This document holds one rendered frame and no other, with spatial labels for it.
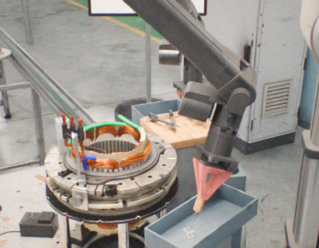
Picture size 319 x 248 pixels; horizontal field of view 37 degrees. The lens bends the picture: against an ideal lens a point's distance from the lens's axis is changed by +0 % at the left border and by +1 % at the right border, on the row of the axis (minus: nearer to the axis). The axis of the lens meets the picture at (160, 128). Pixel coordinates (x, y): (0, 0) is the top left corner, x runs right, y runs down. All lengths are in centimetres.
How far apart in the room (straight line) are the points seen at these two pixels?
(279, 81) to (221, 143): 261
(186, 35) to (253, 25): 245
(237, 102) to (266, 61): 251
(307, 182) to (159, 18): 51
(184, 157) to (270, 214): 167
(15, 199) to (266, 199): 184
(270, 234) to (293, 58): 136
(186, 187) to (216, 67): 60
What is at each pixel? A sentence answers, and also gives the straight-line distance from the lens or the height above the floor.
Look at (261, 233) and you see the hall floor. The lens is 278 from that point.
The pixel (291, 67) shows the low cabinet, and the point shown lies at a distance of 356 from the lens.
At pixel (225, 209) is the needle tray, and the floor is 103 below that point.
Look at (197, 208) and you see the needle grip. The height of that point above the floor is 109.
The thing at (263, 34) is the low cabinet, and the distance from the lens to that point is 330.
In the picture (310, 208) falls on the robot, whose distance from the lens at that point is 113.
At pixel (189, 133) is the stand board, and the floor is 107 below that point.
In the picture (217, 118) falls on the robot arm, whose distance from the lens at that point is 93.
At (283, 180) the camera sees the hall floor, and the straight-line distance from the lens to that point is 331.
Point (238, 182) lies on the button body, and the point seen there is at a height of 102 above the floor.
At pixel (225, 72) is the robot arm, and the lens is 86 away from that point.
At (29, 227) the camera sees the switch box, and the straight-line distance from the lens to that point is 143.
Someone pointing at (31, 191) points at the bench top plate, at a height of 78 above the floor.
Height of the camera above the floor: 163
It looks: 24 degrees down
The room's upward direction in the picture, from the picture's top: straight up
